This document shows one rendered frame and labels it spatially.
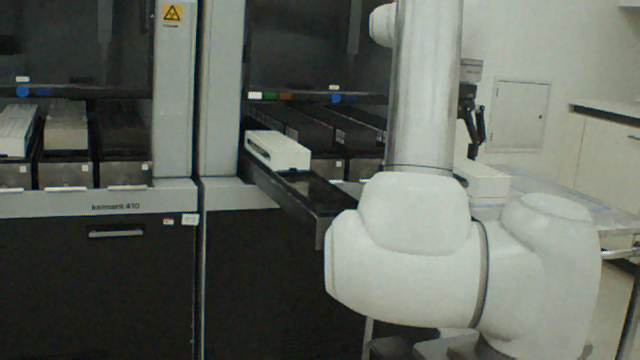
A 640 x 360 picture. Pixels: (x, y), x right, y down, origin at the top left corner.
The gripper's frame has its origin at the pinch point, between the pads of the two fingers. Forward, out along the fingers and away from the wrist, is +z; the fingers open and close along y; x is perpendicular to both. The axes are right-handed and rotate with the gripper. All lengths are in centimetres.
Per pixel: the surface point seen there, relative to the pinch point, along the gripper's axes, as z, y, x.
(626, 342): 35, 31, -39
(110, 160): 6, -82, 31
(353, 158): 6.7, -13.0, 33.1
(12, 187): 13, -107, 29
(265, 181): 8.8, -44.3, 16.4
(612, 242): 74, 188, 107
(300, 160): 3.2, -35.4, 16.0
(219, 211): 21, -53, 31
